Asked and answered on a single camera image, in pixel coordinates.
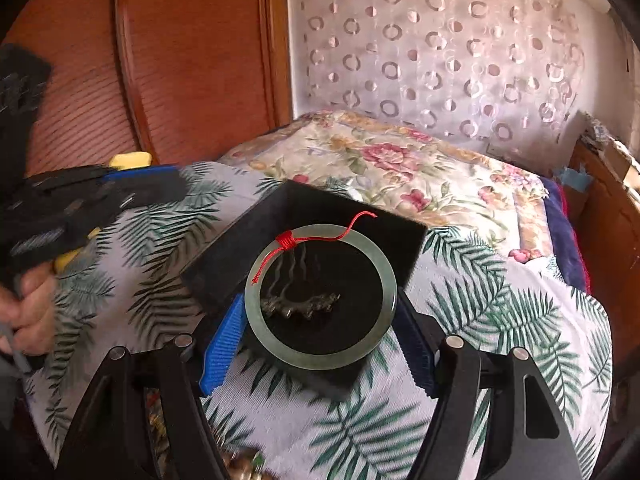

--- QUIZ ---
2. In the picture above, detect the green jade bangle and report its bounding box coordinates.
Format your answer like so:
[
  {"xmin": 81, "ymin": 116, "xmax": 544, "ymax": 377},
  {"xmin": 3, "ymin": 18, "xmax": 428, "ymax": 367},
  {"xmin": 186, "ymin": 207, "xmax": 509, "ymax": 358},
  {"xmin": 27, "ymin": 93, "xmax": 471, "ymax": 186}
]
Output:
[{"xmin": 244, "ymin": 223, "xmax": 397, "ymax": 372}]

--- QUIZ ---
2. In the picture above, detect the black jewelry box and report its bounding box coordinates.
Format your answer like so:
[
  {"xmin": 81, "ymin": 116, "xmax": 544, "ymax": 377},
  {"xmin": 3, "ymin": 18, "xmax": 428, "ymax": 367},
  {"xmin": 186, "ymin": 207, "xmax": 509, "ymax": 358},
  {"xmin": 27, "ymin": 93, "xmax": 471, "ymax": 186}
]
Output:
[{"xmin": 181, "ymin": 181, "xmax": 426, "ymax": 401}]

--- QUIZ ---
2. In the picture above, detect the person's left hand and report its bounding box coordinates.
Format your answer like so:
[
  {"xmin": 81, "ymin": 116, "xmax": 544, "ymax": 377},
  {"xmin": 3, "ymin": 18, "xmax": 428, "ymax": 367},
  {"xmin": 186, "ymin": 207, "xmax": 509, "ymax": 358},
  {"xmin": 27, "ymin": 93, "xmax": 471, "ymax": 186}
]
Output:
[{"xmin": 1, "ymin": 262, "xmax": 56, "ymax": 356}]

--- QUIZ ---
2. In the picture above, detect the metal hairpin ornament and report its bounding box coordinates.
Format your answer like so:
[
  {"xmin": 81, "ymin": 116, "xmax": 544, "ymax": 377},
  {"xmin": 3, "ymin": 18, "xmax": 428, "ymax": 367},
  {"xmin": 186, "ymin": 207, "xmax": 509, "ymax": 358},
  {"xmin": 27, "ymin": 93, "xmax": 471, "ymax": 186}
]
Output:
[{"xmin": 260, "ymin": 247, "xmax": 341, "ymax": 320}]

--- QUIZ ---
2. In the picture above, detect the palm leaf print cloth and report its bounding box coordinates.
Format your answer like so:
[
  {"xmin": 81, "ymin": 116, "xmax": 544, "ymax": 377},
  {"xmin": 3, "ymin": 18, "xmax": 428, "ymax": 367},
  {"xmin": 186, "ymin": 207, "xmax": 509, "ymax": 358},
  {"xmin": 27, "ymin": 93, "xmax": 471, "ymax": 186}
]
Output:
[{"xmin": 27, "ymin": 162, "xmax": 613, "ymax": 479}]

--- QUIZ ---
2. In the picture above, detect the dark blue blanket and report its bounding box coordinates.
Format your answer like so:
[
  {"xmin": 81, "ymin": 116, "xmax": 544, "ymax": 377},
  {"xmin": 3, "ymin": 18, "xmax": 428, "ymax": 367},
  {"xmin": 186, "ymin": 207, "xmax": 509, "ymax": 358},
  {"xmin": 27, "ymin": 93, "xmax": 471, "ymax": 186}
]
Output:
[{"xmin": 540, "ymin": 177, "xmax": 591, "ymax": 294}]

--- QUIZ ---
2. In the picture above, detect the floral quilt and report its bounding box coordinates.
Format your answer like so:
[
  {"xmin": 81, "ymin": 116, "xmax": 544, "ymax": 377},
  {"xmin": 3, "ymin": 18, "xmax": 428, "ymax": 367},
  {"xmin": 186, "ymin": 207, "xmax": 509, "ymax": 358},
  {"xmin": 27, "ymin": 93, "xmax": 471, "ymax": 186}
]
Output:
[{"xmin": 221, "ymin": 112, "xmax": 560, "ymax": 276}]

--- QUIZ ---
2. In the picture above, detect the wooden headboard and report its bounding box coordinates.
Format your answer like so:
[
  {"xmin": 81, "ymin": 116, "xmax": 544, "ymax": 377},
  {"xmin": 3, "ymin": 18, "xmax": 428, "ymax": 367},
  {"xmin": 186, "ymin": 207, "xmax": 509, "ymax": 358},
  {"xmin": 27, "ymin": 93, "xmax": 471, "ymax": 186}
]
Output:
[{"xmin": 1, "ymin": 0, "xmax": 292, "ymax": 174}]

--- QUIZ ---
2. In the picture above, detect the wooden side cabinet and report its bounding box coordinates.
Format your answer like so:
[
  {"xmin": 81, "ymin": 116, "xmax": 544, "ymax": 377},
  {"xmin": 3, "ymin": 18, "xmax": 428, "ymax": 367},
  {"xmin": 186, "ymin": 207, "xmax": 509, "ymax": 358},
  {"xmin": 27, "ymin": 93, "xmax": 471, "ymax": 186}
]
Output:
[{"xmin": 566, "ymin": 109, "xmax": 640, "ymax": 361}]

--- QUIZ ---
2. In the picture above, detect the sheer circle pattern curtain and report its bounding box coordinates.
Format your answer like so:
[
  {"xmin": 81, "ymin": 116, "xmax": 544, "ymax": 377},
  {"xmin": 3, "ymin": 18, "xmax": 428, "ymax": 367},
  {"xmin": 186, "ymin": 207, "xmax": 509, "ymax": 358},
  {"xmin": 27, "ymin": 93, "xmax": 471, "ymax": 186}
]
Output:
[{"xmin": 288, "ymin": 0, "xmax": 608, "ymax": 170}]

